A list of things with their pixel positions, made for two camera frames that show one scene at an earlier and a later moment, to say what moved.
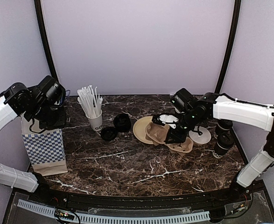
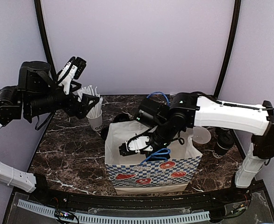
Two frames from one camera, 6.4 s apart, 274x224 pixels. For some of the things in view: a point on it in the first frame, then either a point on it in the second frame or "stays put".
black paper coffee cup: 219,150 stays put
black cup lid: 225,139 stays put
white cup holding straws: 96,123 stays put
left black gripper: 60,122 → 82,109
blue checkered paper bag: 45,149 → 166,172
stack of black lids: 122,122 stays put
